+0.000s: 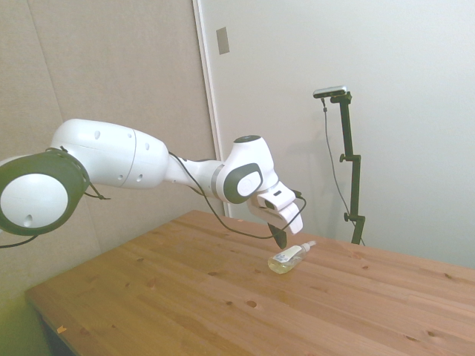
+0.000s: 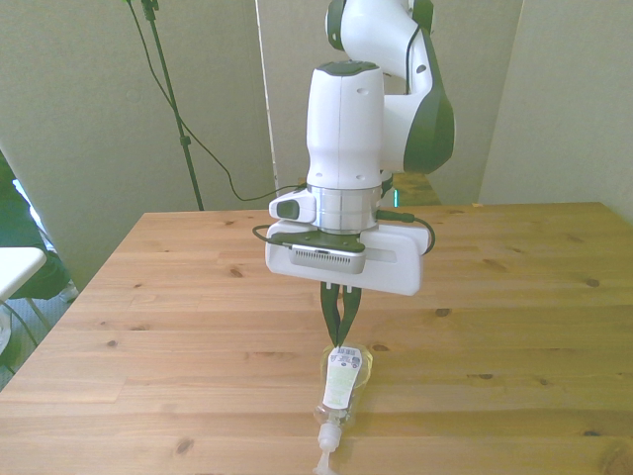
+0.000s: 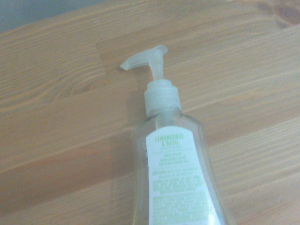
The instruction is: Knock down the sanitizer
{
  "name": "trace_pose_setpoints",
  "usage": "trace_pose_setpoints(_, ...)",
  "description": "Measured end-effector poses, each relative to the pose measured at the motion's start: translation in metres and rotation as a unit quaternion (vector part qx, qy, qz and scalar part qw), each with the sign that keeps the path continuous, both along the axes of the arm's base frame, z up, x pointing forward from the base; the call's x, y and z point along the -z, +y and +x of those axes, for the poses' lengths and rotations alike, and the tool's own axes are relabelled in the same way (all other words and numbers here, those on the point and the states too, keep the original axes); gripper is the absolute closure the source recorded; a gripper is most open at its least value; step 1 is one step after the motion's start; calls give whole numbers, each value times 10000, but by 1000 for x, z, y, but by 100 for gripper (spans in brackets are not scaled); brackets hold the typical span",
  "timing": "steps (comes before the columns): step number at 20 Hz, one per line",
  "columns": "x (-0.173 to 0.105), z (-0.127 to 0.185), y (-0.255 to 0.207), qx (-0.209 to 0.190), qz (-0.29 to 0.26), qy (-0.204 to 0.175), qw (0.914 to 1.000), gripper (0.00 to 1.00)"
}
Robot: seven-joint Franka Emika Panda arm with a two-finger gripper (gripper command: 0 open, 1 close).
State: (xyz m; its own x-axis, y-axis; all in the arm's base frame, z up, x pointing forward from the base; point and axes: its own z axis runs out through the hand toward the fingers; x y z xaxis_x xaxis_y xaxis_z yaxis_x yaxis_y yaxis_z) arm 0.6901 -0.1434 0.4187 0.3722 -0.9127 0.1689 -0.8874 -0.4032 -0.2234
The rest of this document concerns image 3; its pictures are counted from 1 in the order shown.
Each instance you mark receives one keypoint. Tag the clear sanitizer pump bottle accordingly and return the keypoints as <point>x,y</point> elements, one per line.
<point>173,152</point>

